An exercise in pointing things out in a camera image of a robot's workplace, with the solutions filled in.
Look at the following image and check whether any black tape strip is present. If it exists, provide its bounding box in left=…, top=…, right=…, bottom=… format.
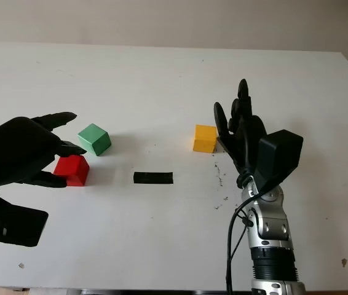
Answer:
left=133, top=171, right=174, bottom=185

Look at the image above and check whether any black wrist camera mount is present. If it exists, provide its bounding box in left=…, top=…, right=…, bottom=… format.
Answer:
left=252, top=129, right=304, bottom=193
left=0, top=171, right=49, bottom=248

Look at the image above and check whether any yellow wooden block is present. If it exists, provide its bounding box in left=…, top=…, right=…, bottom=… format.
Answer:
left=192, top=124, right=218, bottom=154

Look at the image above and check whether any red wooden block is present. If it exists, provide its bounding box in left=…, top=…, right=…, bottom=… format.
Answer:
left=53, top=154, right=90, bottom=187

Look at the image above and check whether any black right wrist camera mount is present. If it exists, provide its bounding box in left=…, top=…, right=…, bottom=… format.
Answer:
left=252, top=129, right=304, bottom=193

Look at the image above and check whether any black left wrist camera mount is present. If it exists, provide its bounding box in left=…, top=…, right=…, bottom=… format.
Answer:
left=0, top=171, right=49, bottom=248

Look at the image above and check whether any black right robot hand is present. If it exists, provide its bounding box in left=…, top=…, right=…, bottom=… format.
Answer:
left=213, top=79, right=269, bottom=189

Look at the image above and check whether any green wooden block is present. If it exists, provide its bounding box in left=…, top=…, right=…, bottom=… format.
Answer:
left=77, top=123, right=112, bottom=157

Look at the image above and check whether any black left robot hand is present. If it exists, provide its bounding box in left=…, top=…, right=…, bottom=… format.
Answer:
left=0, top=112, right=88, bottom=197

